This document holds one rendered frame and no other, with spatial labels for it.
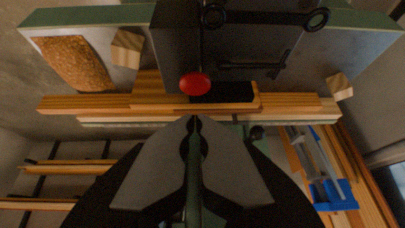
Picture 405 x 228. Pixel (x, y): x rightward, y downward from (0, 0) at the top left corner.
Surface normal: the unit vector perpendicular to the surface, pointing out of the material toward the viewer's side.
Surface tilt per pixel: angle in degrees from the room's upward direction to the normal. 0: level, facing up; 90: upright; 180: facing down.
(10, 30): 0
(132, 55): 0
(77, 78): 2
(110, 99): 90
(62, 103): 90
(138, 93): 90
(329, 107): 90
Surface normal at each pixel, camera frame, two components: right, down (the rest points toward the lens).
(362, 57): 0.02, 0.85
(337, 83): -0.66, -0.37
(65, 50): 0.07, 0.54
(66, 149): -0.04, -0.52
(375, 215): -1.00, 0.07
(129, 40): 0.39, -0.49
